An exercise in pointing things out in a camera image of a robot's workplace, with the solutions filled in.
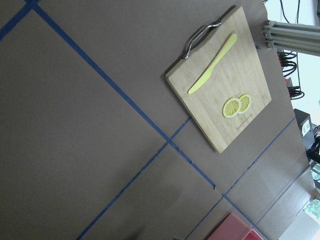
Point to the wooden cutting board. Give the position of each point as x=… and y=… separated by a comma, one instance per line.
x=239, y=72

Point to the lower lemon slice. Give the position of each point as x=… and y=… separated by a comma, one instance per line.
x=231, y=107

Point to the grey aluminium frame beam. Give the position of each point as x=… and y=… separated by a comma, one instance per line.
x=300, y=38

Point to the black box with label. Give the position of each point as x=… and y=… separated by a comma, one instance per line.
x=304, y=124

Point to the yellow plastic knife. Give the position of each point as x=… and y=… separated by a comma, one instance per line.
x=202, y=79

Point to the pink plastic bin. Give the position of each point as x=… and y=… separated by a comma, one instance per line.
x=233, y=228

